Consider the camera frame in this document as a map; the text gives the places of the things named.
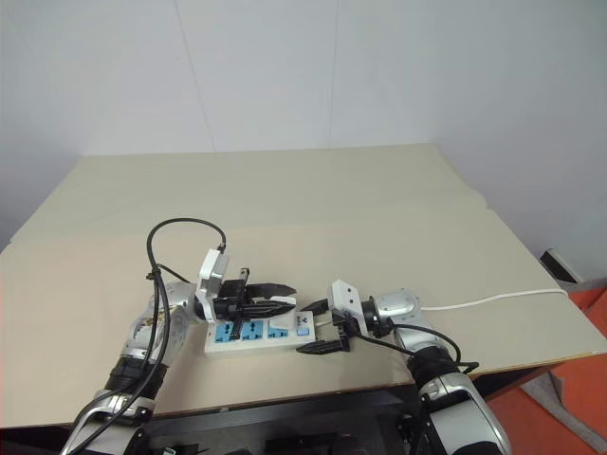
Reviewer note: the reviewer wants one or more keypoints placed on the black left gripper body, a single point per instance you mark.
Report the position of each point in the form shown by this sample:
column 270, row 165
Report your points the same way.
column 232, row 296

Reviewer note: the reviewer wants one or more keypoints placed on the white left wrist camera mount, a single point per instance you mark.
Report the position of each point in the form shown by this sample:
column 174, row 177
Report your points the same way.
column 212, row 270

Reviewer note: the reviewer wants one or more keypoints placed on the white charger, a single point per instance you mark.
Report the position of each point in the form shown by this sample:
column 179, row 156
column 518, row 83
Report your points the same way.
column 280, row 322

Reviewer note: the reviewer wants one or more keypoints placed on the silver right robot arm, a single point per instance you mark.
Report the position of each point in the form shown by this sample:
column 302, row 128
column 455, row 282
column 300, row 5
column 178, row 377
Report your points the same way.
column 403, row 303

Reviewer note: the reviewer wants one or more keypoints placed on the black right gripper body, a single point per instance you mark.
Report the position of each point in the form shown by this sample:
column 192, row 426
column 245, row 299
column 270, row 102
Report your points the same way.
column 345, row 327

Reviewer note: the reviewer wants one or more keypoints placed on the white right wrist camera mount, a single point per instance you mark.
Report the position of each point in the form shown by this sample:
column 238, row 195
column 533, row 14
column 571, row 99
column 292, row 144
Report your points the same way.
column 348, row 296

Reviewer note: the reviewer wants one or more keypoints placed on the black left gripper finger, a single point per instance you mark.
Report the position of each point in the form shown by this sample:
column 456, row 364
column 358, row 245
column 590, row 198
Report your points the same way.
column 270, row 308
column 270, row 289

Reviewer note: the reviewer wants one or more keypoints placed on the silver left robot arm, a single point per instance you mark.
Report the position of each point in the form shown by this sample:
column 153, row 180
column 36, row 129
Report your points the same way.
column 142, row 332

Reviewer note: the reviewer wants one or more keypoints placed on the black box with white edge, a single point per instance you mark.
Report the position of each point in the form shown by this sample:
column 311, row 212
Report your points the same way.
column 557, row 265

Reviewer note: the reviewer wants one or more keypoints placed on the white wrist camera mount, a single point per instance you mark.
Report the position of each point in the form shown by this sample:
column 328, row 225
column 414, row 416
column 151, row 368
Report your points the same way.
column 212, row 270
column 348, row 296

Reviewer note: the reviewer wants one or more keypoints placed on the white power strip blue sockets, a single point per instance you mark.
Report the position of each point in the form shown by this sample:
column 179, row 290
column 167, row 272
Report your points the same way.
column 256, row 345

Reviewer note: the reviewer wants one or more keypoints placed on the grey floor mat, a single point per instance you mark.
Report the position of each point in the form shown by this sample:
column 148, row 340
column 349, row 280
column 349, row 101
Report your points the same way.
column 569, row 412

